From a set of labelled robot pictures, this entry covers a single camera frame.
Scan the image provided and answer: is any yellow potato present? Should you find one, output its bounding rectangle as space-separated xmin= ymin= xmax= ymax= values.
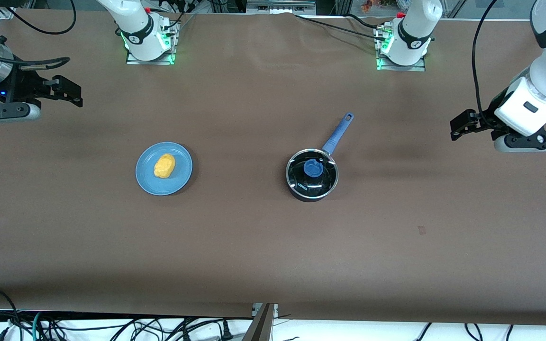
xmin=153 ymin=153 xmax=177 ymax=179

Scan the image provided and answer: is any glass lid with blue knob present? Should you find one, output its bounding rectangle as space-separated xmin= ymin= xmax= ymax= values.
xmin=287 ymin=150 xmax=338 ymax=197

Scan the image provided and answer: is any blue round plate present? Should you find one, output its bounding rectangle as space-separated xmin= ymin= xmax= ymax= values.
xmin=135 ymin=142 xmax=193 ymax=196

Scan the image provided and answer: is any orange background object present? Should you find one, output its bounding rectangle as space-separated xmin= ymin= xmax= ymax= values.
xmin=361 ymin=0 xmax=398 ymax=13

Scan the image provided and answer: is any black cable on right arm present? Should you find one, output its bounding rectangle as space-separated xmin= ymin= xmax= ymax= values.
xmin=0 ymin=0 xmax=78 ymax=72

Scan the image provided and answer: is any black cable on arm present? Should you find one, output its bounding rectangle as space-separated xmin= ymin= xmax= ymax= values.
xmin=471 ymin=0 xmax=500 ymax=129
xmin=0 ymin=0 xmax=78 ymax=72

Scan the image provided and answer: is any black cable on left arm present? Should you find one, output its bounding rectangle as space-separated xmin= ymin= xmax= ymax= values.
xmin=471 ymin=0 xmax=500 ymax=129

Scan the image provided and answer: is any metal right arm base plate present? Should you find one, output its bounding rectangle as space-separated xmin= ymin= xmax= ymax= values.
xmin=125 ymin=17 xmax=180 ymax=66

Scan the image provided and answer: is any dark pot with blue handle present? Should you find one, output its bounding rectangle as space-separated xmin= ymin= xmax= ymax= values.
xmin=285 ymin=112 xmax=355 ymax=203

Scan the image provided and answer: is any black cable across table edge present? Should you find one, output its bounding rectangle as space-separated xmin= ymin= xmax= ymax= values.
xmin=294 ymin=13 xmax=385 ymax=38

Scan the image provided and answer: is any aluminium frame rail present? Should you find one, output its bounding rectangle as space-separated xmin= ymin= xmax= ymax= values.
xmin=246 ymin=0 xmax=317 ymax=15

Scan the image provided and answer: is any teal floor cable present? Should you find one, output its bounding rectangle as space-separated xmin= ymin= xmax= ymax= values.
xmin=30 ymin=311 xmax=45 ymax=341

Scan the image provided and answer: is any metal camera stand post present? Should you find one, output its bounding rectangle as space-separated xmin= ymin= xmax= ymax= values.
xmin=241 ymin=303 xmax=279 ymax=341

